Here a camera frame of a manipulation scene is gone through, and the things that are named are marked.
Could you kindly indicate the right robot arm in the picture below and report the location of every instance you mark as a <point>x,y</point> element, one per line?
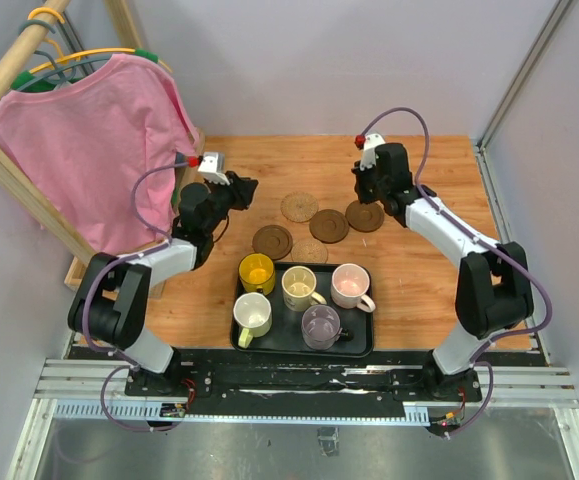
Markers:
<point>493,295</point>

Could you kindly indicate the woven rattan coaster back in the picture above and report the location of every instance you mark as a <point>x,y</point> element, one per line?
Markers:
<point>299,207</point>

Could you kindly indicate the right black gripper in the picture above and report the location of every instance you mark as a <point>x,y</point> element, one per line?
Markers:
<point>362,197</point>

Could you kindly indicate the wooden clothes rack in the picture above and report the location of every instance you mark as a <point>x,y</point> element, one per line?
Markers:
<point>11,177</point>

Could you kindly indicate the aluminium rail frame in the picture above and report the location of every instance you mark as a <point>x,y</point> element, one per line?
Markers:
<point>82,424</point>

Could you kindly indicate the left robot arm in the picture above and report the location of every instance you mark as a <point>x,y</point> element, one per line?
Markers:
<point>111,302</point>

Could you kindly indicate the pink t-shirt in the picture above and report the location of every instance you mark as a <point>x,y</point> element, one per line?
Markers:
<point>100,150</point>

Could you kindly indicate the yellow green hanger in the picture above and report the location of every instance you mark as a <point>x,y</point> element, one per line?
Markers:
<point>126,27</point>

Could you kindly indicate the brown coaster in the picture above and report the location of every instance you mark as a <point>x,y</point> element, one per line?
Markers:
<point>364,217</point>
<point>273,241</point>
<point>329,226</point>

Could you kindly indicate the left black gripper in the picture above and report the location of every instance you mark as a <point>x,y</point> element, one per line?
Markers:
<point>241,189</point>

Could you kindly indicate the white mug yellow handle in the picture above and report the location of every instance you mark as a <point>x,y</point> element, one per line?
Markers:
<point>253,314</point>

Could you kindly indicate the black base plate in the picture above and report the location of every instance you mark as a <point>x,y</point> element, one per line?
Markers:
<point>227,382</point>

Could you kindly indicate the cream mug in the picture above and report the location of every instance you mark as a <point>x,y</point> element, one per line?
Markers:
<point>299,285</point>

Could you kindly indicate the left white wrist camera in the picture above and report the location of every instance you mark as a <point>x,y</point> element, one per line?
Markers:
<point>212,168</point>

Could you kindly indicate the purple mug black handle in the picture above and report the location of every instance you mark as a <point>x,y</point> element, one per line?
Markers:
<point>321,328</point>

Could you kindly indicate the black serving tray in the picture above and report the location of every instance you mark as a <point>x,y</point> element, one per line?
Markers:
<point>285,335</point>

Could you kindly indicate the aluminium corner post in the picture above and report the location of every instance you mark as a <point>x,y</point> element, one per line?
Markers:
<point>540,44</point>

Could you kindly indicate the pink mug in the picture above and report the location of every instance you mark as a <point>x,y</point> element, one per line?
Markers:
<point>349,288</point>

